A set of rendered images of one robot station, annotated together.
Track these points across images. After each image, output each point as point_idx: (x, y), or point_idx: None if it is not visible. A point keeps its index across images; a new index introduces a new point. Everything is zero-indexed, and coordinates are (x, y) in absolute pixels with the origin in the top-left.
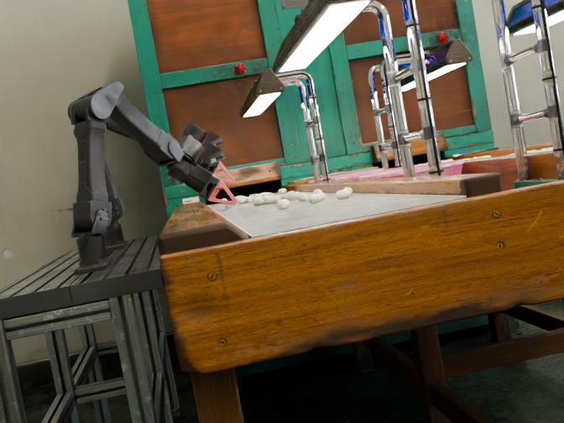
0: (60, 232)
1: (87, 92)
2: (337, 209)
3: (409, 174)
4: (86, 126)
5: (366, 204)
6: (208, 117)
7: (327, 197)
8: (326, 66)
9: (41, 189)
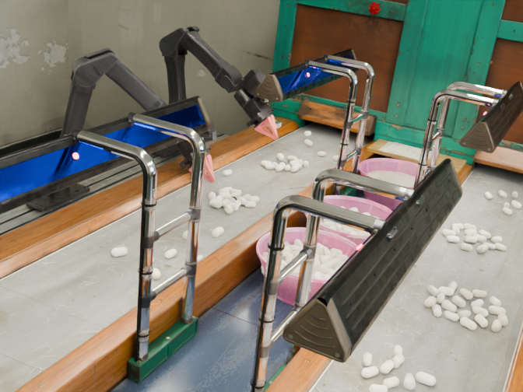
0: (243, 71)
1: (98, 50)
2: (33, 324)
3: (184, 299)
4: (71, 89)
5: (50, 334)
6: (330, 45)
7: (204, 246)
8: (468, 36)
9: (240, 29)
